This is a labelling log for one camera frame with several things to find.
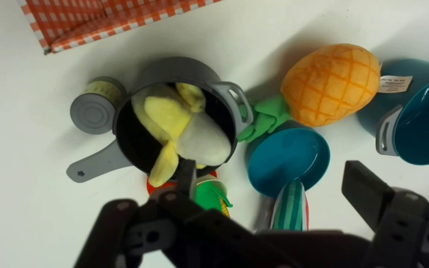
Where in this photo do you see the teal toy pot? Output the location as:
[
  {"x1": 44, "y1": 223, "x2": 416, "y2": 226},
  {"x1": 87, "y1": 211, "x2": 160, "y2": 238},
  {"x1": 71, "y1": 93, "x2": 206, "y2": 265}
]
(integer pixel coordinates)
[{"x1": 354, "y1": 58, "x2": 429, "y2": 166}]

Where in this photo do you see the grey toy pot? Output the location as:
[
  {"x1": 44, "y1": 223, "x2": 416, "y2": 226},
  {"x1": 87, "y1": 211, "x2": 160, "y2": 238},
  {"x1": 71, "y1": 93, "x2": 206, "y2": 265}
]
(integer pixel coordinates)
[{"x1": 110, "y1": 55, "x2": 256, "y2": 175}]

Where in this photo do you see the teal bowl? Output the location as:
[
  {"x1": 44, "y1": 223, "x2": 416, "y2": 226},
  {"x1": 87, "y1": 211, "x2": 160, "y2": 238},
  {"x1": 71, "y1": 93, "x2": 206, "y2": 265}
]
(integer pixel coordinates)
[{"x1": 245, "y1": 125, "x2": 332, "y2": 199}]

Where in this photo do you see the orange pineapple plush toy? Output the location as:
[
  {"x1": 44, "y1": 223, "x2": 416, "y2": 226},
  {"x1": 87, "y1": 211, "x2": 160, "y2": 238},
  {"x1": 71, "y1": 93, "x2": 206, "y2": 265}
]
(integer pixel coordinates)
[{"x1": 236, "y1": 43, "x2": 413, "y2": 145}]

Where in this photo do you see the teal striped toy utensil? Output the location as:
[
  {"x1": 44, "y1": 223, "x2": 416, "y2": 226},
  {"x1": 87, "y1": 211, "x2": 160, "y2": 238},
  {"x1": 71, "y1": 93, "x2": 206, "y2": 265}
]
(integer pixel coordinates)
[{"x1": 256, "y1": 178, "x2": 311, "y2": 233}]

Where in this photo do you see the yellow banana plush toy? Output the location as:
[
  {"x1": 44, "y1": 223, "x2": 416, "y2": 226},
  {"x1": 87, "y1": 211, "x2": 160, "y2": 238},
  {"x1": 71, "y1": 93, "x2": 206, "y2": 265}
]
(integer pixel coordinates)
[{"x1": 129, "y1": 80, "x2": 233, "y2": 189}]

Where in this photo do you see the grey toy can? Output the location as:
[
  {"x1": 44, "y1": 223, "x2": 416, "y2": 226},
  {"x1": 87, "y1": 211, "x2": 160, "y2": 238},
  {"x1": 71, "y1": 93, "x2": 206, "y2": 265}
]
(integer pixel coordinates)
[{"x1": 68, "y1": 75, "x2": 127, "y2": 137}]

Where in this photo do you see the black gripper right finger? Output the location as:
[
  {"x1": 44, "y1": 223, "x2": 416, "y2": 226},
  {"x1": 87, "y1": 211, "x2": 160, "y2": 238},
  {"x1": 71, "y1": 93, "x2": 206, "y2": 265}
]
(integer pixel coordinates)
[{"x1": 341, "y1": 159, "x2": 429, "y2": 268}]

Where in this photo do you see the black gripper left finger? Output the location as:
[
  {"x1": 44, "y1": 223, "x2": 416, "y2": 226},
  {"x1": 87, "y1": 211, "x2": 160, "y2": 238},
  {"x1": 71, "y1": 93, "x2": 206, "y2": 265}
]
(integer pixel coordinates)
[{"x1": 72, "y1": 157, "x2": 211, "y2": 268}]

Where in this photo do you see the red green plush toy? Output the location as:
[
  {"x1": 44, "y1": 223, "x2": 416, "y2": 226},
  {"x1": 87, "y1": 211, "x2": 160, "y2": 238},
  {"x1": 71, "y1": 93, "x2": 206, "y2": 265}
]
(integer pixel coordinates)
[{"x1": 144, "y1": 168, "x2": 233, "y2": 218}]

